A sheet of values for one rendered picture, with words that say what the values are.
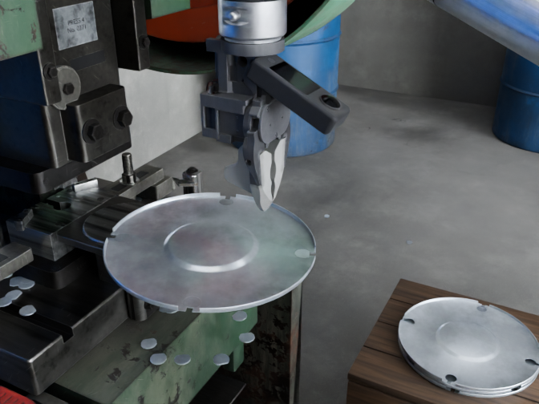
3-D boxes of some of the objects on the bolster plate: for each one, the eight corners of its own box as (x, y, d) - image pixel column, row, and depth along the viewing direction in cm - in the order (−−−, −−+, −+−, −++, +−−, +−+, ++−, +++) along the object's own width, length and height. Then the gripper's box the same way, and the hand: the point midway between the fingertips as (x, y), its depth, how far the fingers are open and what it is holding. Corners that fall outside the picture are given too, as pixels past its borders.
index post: (206, 215, 107) (204, 166, 102) (196, 223, 104) (193, 172, 100) (193, 212, 108) (190, 163, 103) (184, 219, 105) (180, 169, 101)
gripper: (235, 26, 72) (239, 185, 82) (191, 40, 65) (201, 212, 75) (299, 33, 68) (295, 199, 78) (260, 49, 61) (261, 229, 71)
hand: (269, 201), depth 75 cm, fingers closed
